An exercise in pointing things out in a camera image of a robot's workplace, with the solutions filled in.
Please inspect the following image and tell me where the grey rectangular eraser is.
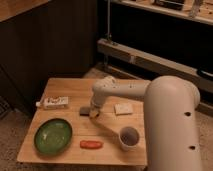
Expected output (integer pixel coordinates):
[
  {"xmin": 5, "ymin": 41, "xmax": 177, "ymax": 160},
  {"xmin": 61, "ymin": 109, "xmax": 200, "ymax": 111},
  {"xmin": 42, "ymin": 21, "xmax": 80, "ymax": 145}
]
[{"xmin": 79, "ymin": 107, "xmax": 90, "ymax": 116}]

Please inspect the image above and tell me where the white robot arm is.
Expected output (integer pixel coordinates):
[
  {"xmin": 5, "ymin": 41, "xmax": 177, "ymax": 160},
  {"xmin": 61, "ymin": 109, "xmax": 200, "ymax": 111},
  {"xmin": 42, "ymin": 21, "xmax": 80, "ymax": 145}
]
[{"xmin": 90, "ymin": 76, "xmax": 204, "ymax": 171}]

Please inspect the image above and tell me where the white ceramic cup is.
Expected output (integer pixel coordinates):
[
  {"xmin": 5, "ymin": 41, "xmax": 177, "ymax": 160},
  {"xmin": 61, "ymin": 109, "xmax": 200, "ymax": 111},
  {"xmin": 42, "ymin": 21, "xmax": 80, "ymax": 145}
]
[{"xmin": 118, "ymin": 126, "xmax": 140, "ymax": 151}]

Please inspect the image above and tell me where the white square sponge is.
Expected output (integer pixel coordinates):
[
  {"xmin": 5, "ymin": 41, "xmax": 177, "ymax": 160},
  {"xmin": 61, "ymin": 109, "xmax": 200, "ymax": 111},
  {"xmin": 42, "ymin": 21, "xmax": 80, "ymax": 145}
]
[{"xmin": 114, "ymin": 103, "xmax": 133, "ymax": 115}]

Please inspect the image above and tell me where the orange carrot toy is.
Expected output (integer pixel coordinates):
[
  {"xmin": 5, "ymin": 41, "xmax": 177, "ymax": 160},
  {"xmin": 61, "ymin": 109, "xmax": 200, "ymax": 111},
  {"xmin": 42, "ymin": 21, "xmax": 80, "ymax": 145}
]
[{"xmin": 80, "ymin": 140, "xmax": 103, "ymax": 149}]

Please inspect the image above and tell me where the small wooden table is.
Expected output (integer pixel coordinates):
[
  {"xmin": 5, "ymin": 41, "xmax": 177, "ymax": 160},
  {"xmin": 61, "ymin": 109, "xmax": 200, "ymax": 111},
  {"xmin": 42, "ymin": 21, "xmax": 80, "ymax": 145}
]
[{"xmin": 17, "ymin": 78, "xmax": 147, "ymax": 166}]

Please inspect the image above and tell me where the white toothpaste tube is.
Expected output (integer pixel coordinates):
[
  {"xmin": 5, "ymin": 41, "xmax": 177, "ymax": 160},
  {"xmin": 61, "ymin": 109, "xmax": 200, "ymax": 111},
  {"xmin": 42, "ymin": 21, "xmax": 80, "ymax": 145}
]
[{"xmin": 36, "ymin": 96, "xmax": 69, "ymax": 109}]

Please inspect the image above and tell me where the green plate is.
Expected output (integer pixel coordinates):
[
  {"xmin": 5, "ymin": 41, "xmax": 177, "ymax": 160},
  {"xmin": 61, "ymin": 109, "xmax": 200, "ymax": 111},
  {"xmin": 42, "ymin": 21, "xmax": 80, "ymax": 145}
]
[{"xmin": 34, "ymin": 118, "xmax": 73, "ymax": 156}]

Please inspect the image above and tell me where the metal pole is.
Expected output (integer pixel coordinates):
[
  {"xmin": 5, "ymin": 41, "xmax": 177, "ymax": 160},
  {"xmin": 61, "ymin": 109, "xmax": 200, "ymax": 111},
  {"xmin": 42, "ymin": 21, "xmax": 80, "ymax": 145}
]
[{"xmin": 107, "ymin": 0, "xmax": 111, "ymax": 42}]

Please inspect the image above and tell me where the long wooden bench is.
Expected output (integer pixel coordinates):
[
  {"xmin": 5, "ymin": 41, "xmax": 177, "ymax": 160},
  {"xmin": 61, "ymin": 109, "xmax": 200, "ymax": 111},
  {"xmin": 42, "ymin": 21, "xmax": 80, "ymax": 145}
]
[{"xmin": 97, "ymin": 38, "xmax": 213, "ymax": 93}]

